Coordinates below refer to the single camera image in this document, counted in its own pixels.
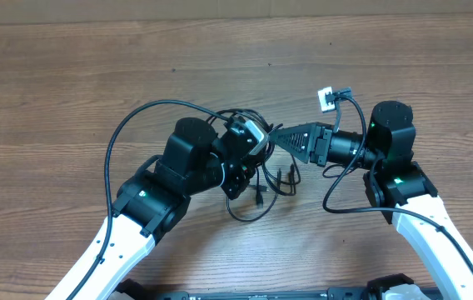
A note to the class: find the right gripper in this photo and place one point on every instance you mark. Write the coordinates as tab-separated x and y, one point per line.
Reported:
319	144

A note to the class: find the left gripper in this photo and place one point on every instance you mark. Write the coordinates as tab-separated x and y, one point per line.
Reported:
241	173

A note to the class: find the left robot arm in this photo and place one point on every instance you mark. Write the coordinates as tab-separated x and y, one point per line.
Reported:
151	202

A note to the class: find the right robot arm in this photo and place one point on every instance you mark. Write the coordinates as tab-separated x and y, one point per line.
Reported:
395	186

